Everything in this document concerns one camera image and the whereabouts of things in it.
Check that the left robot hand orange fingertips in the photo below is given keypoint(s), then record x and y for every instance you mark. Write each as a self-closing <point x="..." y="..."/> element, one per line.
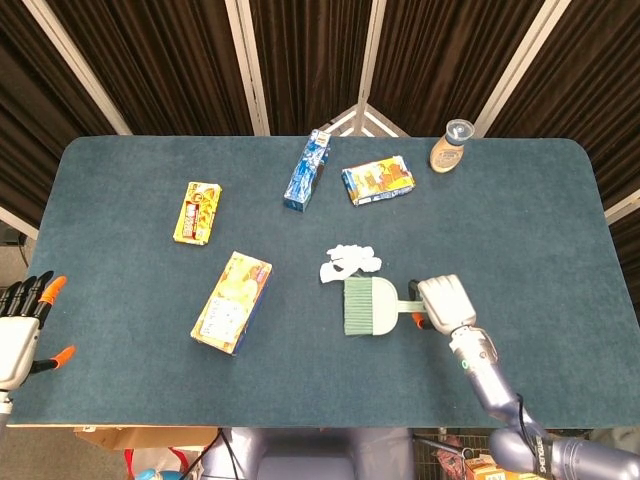
<point x="15" y="345"/>

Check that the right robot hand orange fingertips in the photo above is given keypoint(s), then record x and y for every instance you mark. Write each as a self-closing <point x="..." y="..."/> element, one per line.
<point x="447" y="302"/>

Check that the pale green hand broom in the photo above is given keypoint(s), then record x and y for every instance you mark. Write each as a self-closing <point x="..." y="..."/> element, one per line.
<point x="382" y="305"/>

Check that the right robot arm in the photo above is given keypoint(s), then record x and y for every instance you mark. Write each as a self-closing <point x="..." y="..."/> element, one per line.
<point x="487" y="380"/>

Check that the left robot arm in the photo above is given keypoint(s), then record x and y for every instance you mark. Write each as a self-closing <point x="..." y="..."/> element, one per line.
<point x="4" y="410"/>

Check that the blue felt table mat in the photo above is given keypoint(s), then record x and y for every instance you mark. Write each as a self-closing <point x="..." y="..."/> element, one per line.
<point x="350" y="380"/>

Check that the flat yellow blue snack packet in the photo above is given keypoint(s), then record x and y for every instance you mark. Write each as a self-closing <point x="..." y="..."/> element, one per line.
<point x="377" y="180"/>

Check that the beige sauce bottle clear cap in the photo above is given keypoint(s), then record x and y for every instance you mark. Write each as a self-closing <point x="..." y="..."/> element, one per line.
<point x="445" y="157"/>

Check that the red snack packet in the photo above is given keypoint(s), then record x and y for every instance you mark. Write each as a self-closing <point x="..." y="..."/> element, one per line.
<point x="447" y="456"/>

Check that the brown cardboard box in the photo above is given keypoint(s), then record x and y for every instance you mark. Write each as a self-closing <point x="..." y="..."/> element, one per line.
<point x="140" y="437"/>

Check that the orange carton box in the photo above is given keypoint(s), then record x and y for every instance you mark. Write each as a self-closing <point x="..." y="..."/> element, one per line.
<point x="482" y="471"/>

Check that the blue plastic toy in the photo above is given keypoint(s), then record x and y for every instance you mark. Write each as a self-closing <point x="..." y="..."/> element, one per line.
<point x="150" y="475"/>

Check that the long blue carton box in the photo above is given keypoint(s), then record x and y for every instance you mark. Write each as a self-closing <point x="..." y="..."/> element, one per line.
<point x="305" y="172"/>

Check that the purple grey robot torso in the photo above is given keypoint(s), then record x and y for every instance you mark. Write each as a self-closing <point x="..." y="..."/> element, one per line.
<point x="300" y="455"/>

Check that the large yellow blue snack box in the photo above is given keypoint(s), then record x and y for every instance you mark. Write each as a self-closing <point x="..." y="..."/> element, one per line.
<point x="230" y="305"/>

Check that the brown pleated curtain panel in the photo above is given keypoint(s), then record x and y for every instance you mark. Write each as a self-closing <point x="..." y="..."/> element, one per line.
<point x="165" y="65"/>
<point x="30" y="125"/>
<point x="590" y="90"/>
<point x="310" y="60"/>
<point x="440" y="60"/>

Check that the small yellow red snack box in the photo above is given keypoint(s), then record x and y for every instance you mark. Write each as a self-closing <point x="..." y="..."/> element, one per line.
<point x="197" y="212"/>

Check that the white partition frame post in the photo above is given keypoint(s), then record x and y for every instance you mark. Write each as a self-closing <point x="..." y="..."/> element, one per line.
<point x="516" y="65"/>
<point x="247" y="65"/>
<point x="75" y="60"/>
<point x="17" y="222"/>
<point x="371" y="50"/>
<point x="622" y="206"/>

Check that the white partition base frame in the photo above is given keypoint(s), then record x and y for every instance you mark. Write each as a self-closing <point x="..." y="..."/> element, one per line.
<point x="382" y="125"/>

